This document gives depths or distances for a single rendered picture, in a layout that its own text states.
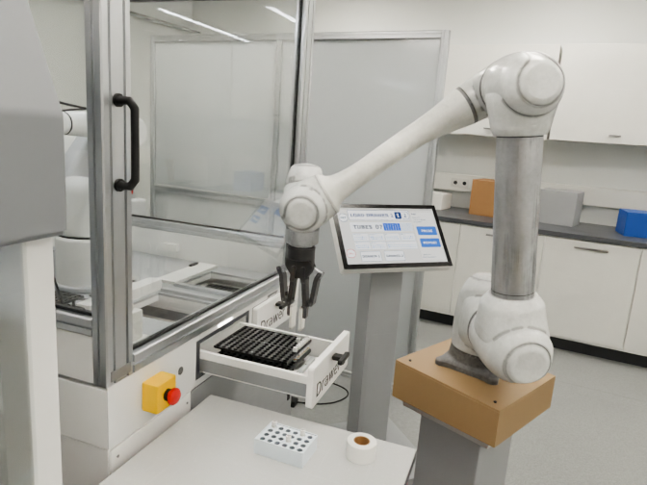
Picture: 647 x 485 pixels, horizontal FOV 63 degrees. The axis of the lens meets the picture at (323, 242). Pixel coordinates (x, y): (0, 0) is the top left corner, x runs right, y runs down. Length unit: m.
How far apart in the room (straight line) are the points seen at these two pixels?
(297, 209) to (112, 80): 0.44
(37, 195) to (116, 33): 0.54
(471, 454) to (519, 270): 0.58
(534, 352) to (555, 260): 2.95
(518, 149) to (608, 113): 3.27
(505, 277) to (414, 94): 1.85
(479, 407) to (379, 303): 1.04
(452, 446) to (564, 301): 2.76
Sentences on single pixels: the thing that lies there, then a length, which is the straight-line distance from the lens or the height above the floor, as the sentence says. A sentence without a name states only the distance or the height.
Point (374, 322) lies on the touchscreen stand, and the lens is 2.39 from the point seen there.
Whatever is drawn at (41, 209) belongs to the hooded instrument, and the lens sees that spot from 0.66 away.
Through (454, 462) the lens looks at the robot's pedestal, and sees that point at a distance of 1.66.
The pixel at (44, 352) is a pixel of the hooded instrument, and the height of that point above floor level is 1.21.
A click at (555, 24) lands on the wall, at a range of 4.95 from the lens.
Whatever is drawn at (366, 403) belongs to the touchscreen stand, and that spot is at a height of 0.28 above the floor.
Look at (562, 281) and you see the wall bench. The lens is 4.24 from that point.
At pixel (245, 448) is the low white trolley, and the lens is 1.34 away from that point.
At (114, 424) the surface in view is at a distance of 1.28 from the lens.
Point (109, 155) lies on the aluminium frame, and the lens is 1.11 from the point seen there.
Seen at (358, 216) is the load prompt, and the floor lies 1.15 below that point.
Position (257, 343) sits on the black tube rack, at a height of 0.90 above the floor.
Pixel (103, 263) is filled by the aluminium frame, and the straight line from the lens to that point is 1.13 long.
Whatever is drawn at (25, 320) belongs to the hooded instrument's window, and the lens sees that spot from 0.70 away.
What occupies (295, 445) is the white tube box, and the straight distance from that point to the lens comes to 1.29.
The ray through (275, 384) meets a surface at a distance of 1.41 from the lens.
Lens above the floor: 1.50
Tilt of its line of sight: 12 degrees down
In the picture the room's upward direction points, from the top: 4 degrees clockwise
